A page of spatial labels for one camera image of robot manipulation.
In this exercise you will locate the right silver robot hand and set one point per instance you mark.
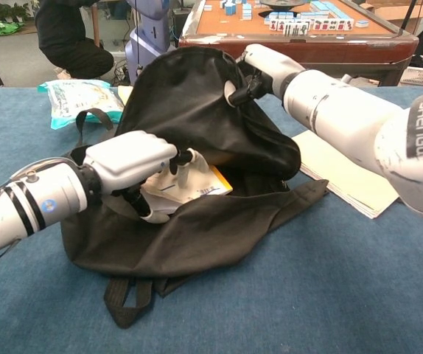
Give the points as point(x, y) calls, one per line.
point(270, 64)

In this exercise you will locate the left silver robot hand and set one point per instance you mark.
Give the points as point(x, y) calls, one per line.
point(130, 158)

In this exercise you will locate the black fabric backpack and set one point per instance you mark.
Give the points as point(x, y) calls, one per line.
point(196, 121)

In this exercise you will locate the white and yellow package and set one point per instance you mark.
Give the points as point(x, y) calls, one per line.
point(208, 184)

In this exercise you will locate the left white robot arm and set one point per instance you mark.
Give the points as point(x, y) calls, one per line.
point(42, 199)

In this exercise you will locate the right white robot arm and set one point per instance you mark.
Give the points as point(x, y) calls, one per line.
point(351, 114)

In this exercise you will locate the brown mahjong table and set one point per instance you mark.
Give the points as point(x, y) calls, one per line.
point(233, 27)

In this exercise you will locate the dark round dish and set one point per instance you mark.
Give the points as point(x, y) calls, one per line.
point(283, 3)

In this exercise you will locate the row of mahjong tiles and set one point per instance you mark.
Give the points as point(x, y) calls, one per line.
point(325, 25)

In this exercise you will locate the teal plastic snack packet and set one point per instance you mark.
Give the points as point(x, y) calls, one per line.
point(75, 99)

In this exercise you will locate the single blue-backed mahjong tile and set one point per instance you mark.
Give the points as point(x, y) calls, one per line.
point(362, 24)

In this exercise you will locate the person in black clothes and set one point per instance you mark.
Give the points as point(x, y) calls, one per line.
point(68, 40)

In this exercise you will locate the beige spiral notebook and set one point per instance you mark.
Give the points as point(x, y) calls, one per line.
point(348, 180)

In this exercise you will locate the blue table carpet mat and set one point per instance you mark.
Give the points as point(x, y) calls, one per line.
point(307, 287)

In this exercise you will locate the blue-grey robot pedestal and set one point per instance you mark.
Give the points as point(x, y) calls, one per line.
point(149, 40)

